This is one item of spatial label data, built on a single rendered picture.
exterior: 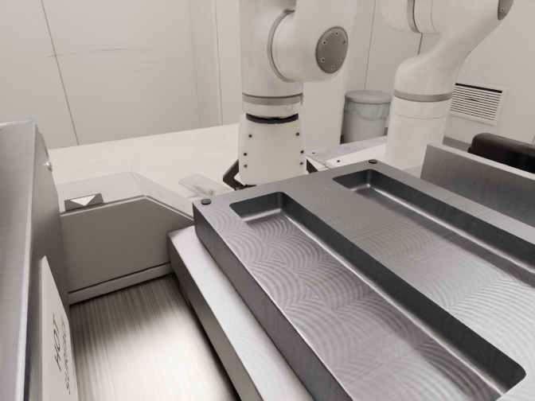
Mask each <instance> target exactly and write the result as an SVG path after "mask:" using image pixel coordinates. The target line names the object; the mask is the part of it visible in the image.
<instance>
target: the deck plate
mask: <svg viewBox="0 0 535 401"><path fill-rule="evenodd" d="M69 312H70V320H71V328H72V343H73V352H74V360H75V369H76V384H77V392H78V400H79V401H242V400H241V398H240V396H239V394H238V392H237V390H236V389H235V387H234V385H233V383H232V381H231V379H230V377H229V375H228V373H227V372H226V370H225V367H224V365H223V364H222V362H221V359H220V357H219V356H218V354H217V352H216V350H215V348H214V347H213V344H212V342H211V340H210V339H209V336H208V335H207V333H206V331H205V329H204V327H203V325H202V323H201V321H200V319H199V317H198V316H197V314H196V312H195V310H194V308H193V307H191V308H189V306H188V304H187V302H186V300H185V298H184V296H183V294H182V292H181V287H180V281H179V279H178V277H177V275H176V274H175V272H172V273H169V274H165V275H163V276H160V277H157V278H153V279H150V280H147V281H145V282H141V283H137V284H134V285H132V286H128V287H125V288H123V289H119V290H115V291H112V292H110V293H107V294H102V295H100V296H97V297H94V298H90V299H87V300H84V301H82V302H77V303H75V304H72V305H69Z"/></svg>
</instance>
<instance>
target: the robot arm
mask: <svg viewBox="0 0 535 401"><path fill-rule="evenodd" d="M358 1H359V0H239V11H240V59H241V83H242V108H243V111H244V112H245V113H246V114H244V115H242V116H241V117H240V125H239V132H238V159H237V160H236V161H235V162H234V163H233V164H232V166H231V167H230V168H229V169H228V170H227V171H226V172H225V174H224V175H223V176H222V180H223V182H224V183H225V184H226V185H228V186H230V187H231V188H233V189H234V191H237V190H241V189H246V188H251V187H254V186H257V185H264V184H267V183H271V182H274V181H281V180H284V179H288V178H292V177H297V176H301V175H304V174H306V171H308V173H314V172H318V170H317V169H316V168H315V166H314V165H313V164H312V163H311V162H310V161H309V160H308V159H307V151H306V135H305V128H304V122H303V116H302V115H301V114H299V112H300V110H301V105H303V102H304V94H303V83H308V84H323V83H325V82H328V81H330V80H332V79H333V78H334V77H335V76H336V75H337V74H338V73H339V72H340V70H341V69H342V66H343V64H344V63H345V60H346V57H347V55H348V52H349V49H350V43H351V40H352V36H353V29H354V25H355V21H356V16H357V7H358ZM513 3H514V0H380V8H381V15H382V17H383V19H384V21H385V23H386V24H387V25H388V26H389V27H390V28H392V29H394V30H397V31H400V32H404V33H428V34H440V35H441V38H440V40H439V43H438V44H437V45H436V47H435V48H434V49H432V50H430V51H427V52H425V53H421V54H419V55H416V56H412V57H410V58H408V59H407V60H404V61H403V62H402V63H401V64H400V65H399V67H398V69H397V71H396V77H395V82H394V88H393V94H392V105H391V111H390V117H389V129H388V135H387V142H386V147H385V154H380V155H377V156H376V157H374V158H375V159H377V160H378V161H380V162H384V163H385V164H388V165H390V166H393V167H395V168H397V169H400V170H402V169H408V168H412V167H414V166H418V165H423V162H424V155H425V151H426V148H427V144H428V143H432V142H437V143H439V144H443V137H444V133H445V130H446V125H447V119H448V115H449V111H450V107H451V101H452V96H453V92H454V89H455V83H456V80H457V76H458V74H459V70H460V68H461V66H462V64H463V62H464V61H465V59H466V58H467V57H468V55H469V54H470V53H471V52H472V51H473V50H474V49H475V48H476V47H477V46H478V45H479V44H480V43H481V42H482V41H483V40H484V39H485V38H486V37H488V36H489V35H490V34H491V33H492V32H493V31H494V30H495V29H496V28H497V27H498V26H499V25H500V24H501V23H502V21H503V20H504V19H505V17H506V16H507V14H508V13H509V11H510V9H511V6H512V5H513ZM238 173H240V180H241V181H242V182H243V183H245V185H243V184H242V183H241V182H239V181H237V180H236V179H235V178H234V177H235V176H236V175H237V174H238Z"/></svg>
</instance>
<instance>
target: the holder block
mask: <svg viewBox="0 0 535 401"><path fill-rule="evenodd" d="M192 207H193V222H194V229H195V232H196V233H197V235H198V237H199V238H200V239H201V241H202V243H203V244H204V245H205V246H206V248H207V249H208V250H209V252H210V254H211V255H212V256H213V258H214V259H215V260H216V262H217V263H218V265H219V266H220V268H221V269H222V270H223V272H224V273H225V274H226V276H227V277H228V279H229V280H230V282H231V283H232V284H233V285H234V287H235V288H236V290H237V291H238V293H239V294H240V296H241V297H242V298H243V299H244V301H245V303H246V304H247V305H248V307H249V309H250V310H251V311H252V312H253V314H254V315H255V316H256V318H257V320H258V321H259V322H260V324H261V325H262V326H263V327H264V329H265V331H266V332H267V334H268V335H269V337H270V338H271V339H272V340H273V342H274V343H275V345H276V346H277V348H278V349H279V351H280V352H281V353H282V354H283V356H284V357H285V359H286V360H287V362H288V363H289V365H290V366H291V367H292V368H293V370H294V371H295V373H296V375H297V376H298V377H299V378H300V380H301V381H302V382H303V384H304V386H305V387H306V388H307V390H308V391H309V392H310V394H311V395H312V397H313V398H314V400H315V401H535V228H533V227H531V226H529V225H528V224H524V223H522V222H520V221H518V220H515V219H513V218H511V217H508V216H506V215H503V214H501V213H500V212H496V211H494V210H493V209H490V208H487V207H485V206H483V205H481V204H478V203H476V202H473V201H472V200H469V199H467V198H465V197H461V196H460V195H458V194H455V193H453V192H450V191H448V190H446V189H443V188H441V187H439V186H437V185H434V184H432V183H430V182H428V181H425V180H423V179H420V178H418V177H415V176H413V175H411V174H410V173H406V172H404V171H402V170H400V169H397V168H395V167H393V166H390V165H388V164H385V163H384V162H380V161H378V160H377V159H375V158H372V159H369V160H365V161H362V162H355V163H352V164H348V165H342V166H339V167H335V168H331V169H325V170H322V171H318V172H314V173H309V174H304V175H301V176H297V177H292V178H288V179H284V180H281V181H274V182H271V183H267V184H264V185H257V186H254V187H251V188H246V189H241V190H237V191H233V192H230V193H224V194H220V195H216V196H213V197H206V198H203V199H200V200H193V201H192Z"/></svg>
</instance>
